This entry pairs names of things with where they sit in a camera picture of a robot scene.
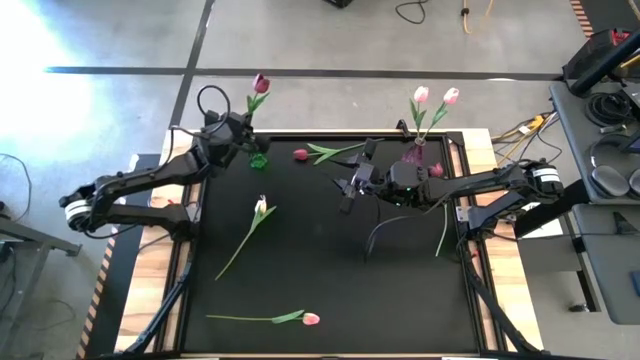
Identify pale pink artificial tulip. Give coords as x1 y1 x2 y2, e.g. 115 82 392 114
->
214 194 278 282

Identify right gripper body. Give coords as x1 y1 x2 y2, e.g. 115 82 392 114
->
344 160 432 207

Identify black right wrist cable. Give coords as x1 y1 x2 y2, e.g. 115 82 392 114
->
363 197 454 262

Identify coiled black cable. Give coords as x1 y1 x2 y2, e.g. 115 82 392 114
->
585 91 635 127

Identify white sheet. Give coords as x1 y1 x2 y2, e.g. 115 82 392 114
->
519 202 565 240

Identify red black toolbox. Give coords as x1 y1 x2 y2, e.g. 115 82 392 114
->
562 27 632 84

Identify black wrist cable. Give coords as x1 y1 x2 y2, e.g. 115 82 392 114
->
196 84 233 136
363 197 454 262

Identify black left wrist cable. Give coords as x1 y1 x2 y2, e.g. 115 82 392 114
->
196 84 233 136

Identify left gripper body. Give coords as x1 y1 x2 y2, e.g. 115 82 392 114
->
195 113 254 174

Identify black headphones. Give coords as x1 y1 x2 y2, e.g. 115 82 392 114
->
588 133 640 199

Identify pink glass vase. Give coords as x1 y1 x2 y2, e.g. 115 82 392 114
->
401 137 427 167

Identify yellow extension cable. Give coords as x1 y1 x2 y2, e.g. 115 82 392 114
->
460 0 496 36

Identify thick black pole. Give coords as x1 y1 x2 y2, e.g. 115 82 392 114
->
513 178 591 239
569 30 640 99

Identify grey office desk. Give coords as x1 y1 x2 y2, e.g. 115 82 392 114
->
571 202 640 326
548 79 640 205

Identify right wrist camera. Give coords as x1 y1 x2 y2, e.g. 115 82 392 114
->
353 162 376 185

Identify black triangular stand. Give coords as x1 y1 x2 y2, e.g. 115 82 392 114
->
612 211 639 236

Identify yellow power plug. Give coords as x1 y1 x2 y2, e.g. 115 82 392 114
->
518 114 546 136

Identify dark red artificial tulip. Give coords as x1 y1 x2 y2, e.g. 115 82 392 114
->
428 161 450 259
245 73 272 121

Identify black floor cable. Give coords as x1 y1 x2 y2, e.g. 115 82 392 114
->
394 0 428 26

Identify grey metal table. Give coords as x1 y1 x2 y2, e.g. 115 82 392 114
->
0 214 84 359

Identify black orange striped cable ramp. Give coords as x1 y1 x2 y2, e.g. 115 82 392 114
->
74 152 161 360
568 0 640 39

